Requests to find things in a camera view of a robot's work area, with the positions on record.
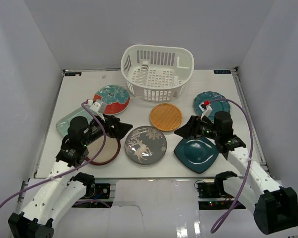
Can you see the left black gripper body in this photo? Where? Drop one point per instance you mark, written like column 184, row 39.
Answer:
column 111, row 125

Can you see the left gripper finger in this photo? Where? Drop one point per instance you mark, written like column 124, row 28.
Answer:
column 121, row 129
column 107, row 119

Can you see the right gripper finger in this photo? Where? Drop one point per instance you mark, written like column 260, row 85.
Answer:
column 186, row 131
column 204, row 119

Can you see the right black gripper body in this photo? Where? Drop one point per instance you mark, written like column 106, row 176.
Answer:
column 203, row 129

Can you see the red rimmed cream plate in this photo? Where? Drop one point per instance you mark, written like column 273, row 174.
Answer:
column 109, row 152

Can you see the red teal floral plate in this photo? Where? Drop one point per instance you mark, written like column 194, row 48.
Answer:
column 116, row 98

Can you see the grey deer pattern plate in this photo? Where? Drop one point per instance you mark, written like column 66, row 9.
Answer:
column 145, row 145

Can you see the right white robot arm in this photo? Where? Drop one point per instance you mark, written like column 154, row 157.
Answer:
column 273, row 207

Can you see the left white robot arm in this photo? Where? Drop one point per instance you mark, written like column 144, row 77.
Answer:
column 65, row 185

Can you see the white plastic dish bin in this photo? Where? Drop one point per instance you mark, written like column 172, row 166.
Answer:
column 157, row 73

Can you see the teal scalloped round plate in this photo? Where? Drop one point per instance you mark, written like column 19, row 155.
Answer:
column 217, row 106

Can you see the dark teal square plate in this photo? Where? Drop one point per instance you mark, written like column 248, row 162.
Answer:
column 198, row 155

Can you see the woven bamboo round plate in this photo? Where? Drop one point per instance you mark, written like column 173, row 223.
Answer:
column 166, row 117

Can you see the pale green rectangular plate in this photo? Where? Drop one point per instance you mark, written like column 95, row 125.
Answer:
column 63, row 124

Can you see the right blue table label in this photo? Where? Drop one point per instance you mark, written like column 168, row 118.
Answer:
column 222, row 72

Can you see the blue table label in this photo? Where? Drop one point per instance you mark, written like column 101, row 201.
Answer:
column 222, row 72
column 72, row 74

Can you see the left blue table label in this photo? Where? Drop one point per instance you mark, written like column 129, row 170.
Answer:
column 72, row 74

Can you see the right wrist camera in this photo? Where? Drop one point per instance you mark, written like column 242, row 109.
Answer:
column 205, row 108

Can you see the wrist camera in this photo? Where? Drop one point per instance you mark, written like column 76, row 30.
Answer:
column 97, row 106
column 205, row 108

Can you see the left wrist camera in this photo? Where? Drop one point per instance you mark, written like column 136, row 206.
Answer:
column 97, row 106

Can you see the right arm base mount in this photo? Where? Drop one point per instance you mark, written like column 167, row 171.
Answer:
column 209, row 197

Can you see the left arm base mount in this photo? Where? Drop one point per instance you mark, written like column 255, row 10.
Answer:
column 96, row 196

